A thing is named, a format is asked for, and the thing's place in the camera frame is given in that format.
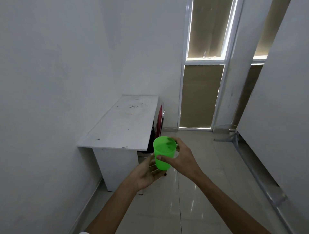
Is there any person's left hand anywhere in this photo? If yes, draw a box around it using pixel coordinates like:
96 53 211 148
130 153 168 192

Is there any person's right hand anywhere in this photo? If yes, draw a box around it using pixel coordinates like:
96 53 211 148
156 137 203 181

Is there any green plastic cup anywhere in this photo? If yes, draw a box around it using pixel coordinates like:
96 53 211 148
153 136 177 171

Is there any person's left forearm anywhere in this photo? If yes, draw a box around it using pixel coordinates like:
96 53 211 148
84 179 140 234

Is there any person's right forearm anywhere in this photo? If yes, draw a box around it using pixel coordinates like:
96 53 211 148
192 172 272 234

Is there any red and black chair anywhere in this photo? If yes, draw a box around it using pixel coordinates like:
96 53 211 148
137 102 167 176

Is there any small white table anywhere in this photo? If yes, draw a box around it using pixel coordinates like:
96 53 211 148
77 94 160 192

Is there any white framed window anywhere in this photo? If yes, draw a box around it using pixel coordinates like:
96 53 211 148
177 0 244 132
231 0 291 127

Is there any grey metal partition frame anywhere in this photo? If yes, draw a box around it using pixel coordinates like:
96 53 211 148
213 131 294 234

